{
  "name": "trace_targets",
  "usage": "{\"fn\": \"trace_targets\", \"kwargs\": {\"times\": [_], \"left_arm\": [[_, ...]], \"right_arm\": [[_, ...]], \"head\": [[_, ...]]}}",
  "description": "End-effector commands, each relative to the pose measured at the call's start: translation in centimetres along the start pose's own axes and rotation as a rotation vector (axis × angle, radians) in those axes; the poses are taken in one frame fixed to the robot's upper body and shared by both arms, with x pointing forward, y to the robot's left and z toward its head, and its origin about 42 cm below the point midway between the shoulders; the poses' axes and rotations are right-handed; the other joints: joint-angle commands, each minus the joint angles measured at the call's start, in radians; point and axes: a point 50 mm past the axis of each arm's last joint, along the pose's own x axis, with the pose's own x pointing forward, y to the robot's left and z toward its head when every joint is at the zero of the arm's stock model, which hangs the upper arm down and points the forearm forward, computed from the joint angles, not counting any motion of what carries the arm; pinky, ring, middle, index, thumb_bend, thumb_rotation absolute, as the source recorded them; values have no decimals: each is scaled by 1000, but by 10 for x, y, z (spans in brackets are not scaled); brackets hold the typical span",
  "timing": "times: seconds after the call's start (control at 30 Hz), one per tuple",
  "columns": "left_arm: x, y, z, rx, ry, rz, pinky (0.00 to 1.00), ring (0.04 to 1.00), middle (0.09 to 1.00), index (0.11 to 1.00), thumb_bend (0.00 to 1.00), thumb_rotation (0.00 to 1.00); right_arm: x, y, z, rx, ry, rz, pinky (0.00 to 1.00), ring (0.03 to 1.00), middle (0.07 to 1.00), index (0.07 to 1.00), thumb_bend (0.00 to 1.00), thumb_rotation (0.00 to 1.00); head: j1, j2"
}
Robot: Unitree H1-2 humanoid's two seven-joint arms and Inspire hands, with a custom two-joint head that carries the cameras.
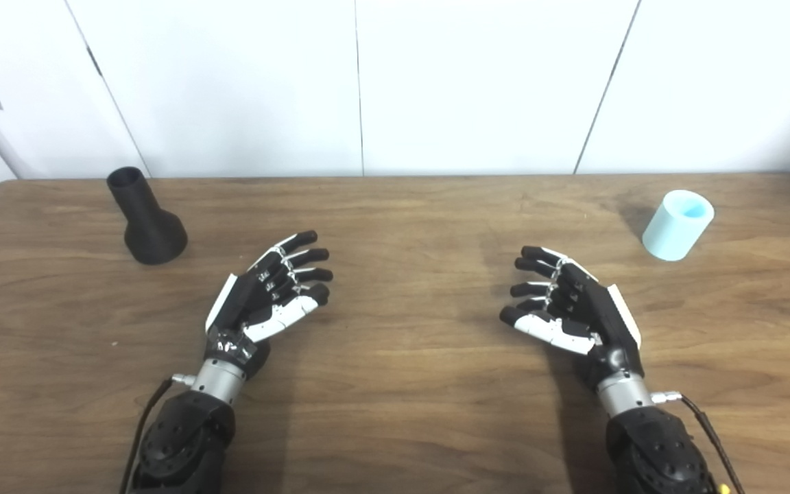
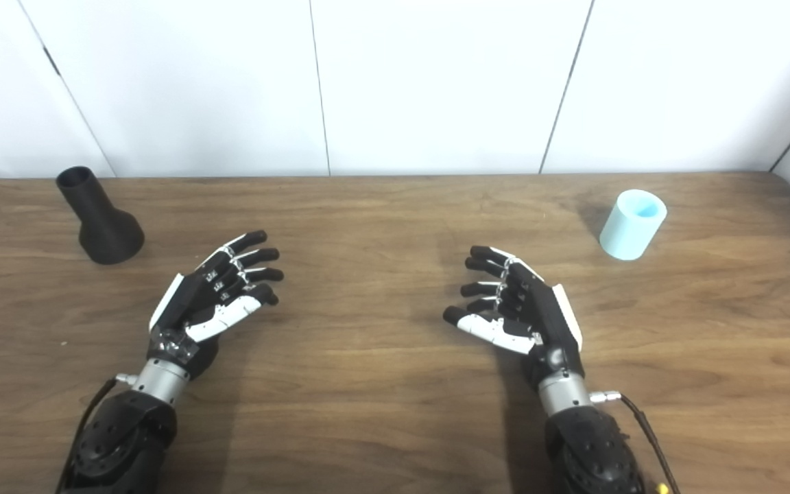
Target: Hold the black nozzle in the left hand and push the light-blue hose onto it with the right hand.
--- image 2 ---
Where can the black and white left hand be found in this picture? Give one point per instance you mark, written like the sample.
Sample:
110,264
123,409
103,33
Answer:
193,302

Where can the black and white right hand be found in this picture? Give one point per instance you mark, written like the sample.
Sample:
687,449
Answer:
546,315

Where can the black flared nozzle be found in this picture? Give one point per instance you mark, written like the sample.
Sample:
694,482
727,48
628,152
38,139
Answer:
103,230

